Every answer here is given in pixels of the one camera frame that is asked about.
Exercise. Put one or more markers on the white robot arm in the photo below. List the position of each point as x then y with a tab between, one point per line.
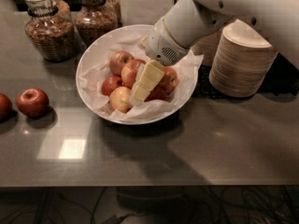
277	21

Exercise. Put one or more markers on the red apple on table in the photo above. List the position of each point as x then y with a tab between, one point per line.
33	103

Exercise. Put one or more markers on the stack of paper bowls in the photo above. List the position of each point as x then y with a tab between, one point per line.
207	47
242	60

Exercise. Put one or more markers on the red apple at edge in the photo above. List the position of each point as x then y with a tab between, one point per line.
5	106

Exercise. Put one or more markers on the yellow apple at front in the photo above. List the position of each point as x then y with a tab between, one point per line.
119	100

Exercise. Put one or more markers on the white box left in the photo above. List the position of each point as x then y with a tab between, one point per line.
143	11

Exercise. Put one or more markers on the glass granola jar left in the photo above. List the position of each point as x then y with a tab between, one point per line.
50	31

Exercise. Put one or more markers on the dark red apple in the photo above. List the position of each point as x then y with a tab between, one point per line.
110	84
157	94

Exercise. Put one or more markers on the back stack of paper bowls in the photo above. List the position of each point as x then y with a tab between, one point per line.
207	47

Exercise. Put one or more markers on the glass granola jar right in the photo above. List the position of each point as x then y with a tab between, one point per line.
96	18

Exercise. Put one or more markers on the glass granola jar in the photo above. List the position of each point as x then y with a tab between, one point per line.
50	31
96	18

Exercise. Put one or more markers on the yellowish apple at back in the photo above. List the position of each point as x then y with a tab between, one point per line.
118	60

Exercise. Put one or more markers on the dark red apple front right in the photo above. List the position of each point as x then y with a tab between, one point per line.
157	94

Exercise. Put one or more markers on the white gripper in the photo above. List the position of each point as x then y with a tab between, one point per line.
163	45

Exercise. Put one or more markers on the red apple at right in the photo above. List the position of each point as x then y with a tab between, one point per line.
170	79

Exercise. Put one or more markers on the front stack of paper bowls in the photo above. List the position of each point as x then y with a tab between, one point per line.
242	60

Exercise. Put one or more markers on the dark red apple left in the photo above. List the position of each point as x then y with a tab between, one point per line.
110	84

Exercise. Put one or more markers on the large red-yellow apple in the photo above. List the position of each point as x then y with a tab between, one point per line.
129	71

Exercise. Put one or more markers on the white paper liner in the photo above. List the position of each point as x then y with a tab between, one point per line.
146	109

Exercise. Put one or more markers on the white bowl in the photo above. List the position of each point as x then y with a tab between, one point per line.
93	56

